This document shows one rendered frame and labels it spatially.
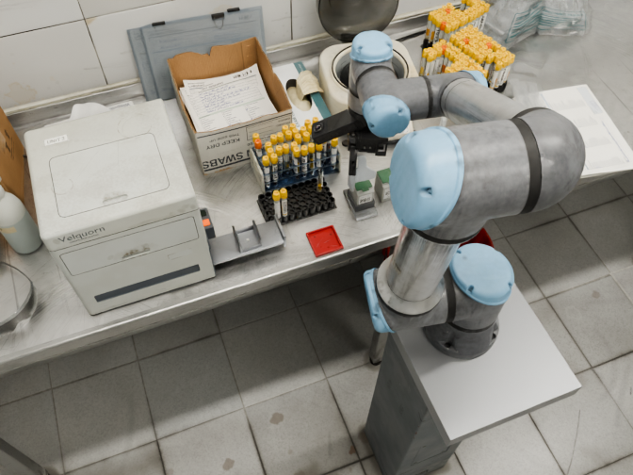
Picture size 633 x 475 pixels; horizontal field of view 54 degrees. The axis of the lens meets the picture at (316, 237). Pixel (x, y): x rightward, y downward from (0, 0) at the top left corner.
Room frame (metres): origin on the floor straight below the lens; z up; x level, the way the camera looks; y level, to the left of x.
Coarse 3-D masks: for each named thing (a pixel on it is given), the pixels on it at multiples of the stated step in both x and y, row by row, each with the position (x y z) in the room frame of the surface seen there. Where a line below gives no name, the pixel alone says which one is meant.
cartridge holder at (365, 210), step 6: (348, 192) 0.91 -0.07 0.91; (348, 198) 0.91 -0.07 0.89; (354, 204) 0.88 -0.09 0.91; (366, 204) 0.88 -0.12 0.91; (372, 204) 0.88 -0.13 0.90; (354, 210) 0.87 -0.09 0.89; (360, 210) 0.87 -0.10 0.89; (366, 210) 0.87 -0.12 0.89; (372, 210) 0.87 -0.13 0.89; (354, 216) 0.86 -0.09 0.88; (360, 216) 0.86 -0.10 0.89; (366, 216) 0.86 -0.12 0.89; (372, 216) 0.87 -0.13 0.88
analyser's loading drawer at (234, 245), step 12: (276, 216) 0.82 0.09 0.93; (252, 228) 0.80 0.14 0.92; (264, 228) 0.80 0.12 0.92; (276, 228) 0.80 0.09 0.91; (216, 240) 0.76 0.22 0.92; (228, 240) 0.76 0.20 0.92; (240, 240) 0.76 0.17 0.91; (252, 240) 0.77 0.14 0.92; (264, 240) 0.77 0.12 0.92; (276, 240) 0.77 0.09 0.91; (216, 252) 0.73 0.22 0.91; (228, 252) 0.73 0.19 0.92; (240, 252) 0.73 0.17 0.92; (252, 252) 0.74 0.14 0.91; (216, 264) 0.70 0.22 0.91
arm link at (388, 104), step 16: (368, 80) 0.83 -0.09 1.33; (384, 80) 0.82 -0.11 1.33; (400, 80) 0.83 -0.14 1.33; (416, 80) 0.83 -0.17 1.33; (368, 96) 0.80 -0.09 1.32; (384, 96) 0.78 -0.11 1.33; (400, 96) 0.79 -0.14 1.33; (416, 96) 0.79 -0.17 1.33; (368, 112) 0.77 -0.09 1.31; (384, 112) 0.75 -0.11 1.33; (400, 112) 0.76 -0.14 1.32; (416, 112) 0.78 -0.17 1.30; (384, 128) 0.75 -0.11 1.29; (400, 128) 0.76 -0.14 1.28
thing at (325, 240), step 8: (312, 232) 0.81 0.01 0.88; (320, 232) 0.82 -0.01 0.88; (328, 232) 0.82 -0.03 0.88; (312, 240) 0.79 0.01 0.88; (320, 240) 0.79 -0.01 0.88; (328, 240) 0.79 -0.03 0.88; (336, 240) 0.79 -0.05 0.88; (312, 248) 0.77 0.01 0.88; (320, 248) 0.77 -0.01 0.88; (328, 248) 0.77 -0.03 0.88; (336, 248) 0.77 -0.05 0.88
